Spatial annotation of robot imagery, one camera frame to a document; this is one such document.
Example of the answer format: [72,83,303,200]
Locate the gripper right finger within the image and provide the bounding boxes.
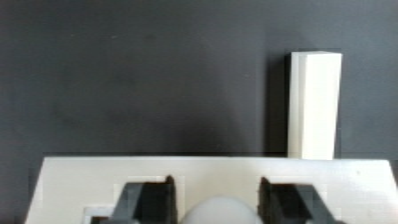
[258,178,346,224]

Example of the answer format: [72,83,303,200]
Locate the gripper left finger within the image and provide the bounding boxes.
[91,176,179,224]

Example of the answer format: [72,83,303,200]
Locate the white cabinet body box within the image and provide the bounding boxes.
[26,157,398,224]

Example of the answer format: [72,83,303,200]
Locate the white right fence block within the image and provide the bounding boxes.
[289,51,344,160]

